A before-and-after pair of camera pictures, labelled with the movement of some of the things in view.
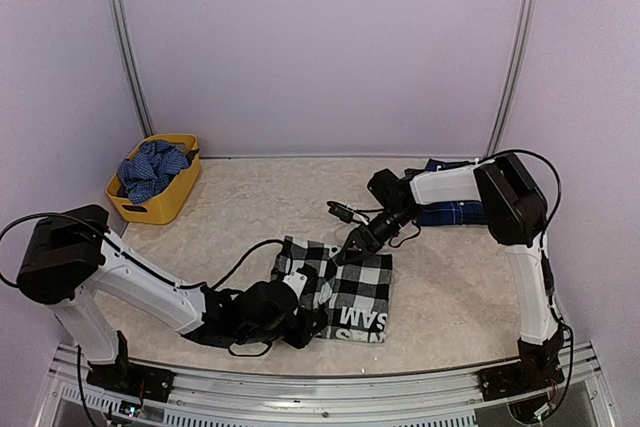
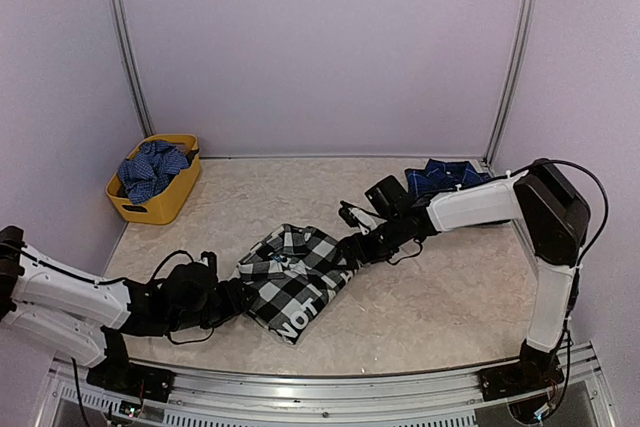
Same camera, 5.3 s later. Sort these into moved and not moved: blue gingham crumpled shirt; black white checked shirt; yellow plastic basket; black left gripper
Moved: black white checked shirt; black left gripper
Not moved: blue gingham crumpled shirt; yellow plastic basket
